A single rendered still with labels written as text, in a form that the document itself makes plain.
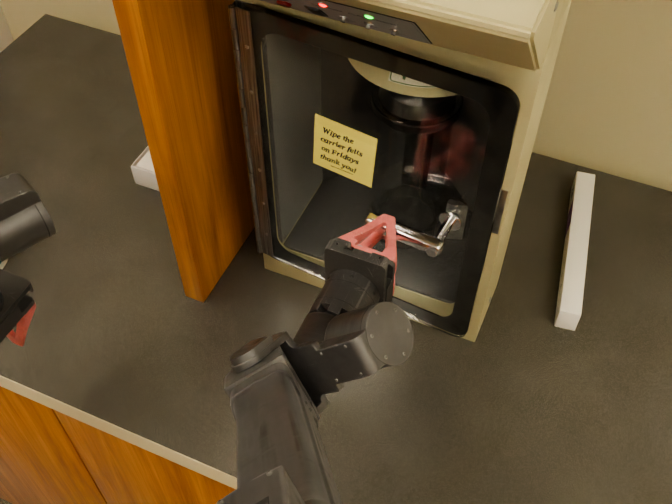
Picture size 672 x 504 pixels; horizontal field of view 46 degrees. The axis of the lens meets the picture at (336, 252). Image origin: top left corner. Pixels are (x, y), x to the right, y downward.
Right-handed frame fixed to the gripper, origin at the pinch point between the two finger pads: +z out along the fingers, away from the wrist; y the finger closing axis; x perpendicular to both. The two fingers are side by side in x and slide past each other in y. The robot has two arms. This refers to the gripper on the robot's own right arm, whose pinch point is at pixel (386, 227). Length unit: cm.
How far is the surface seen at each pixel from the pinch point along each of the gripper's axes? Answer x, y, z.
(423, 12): -3.2, 30.4, -4.4
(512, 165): -10.9, 7.2, 7.1
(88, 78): 70, -26, 34
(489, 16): -8.0, 31.0, -3.9
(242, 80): 19.8, 9.4, 5.9
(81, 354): 36.4, -25.8, -15.9
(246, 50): 18.8, 13.7, 5.8
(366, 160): 4.3, 4.3, 4.6
